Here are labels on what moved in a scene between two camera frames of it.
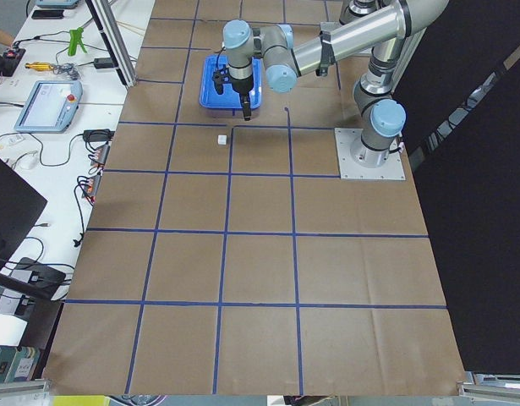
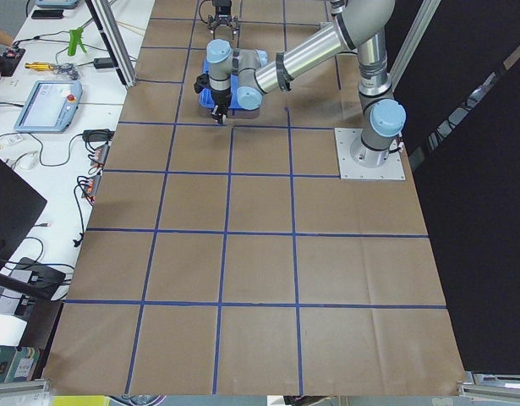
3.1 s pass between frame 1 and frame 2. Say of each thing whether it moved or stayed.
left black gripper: moved
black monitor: stayed
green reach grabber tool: stayed
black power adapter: stayed
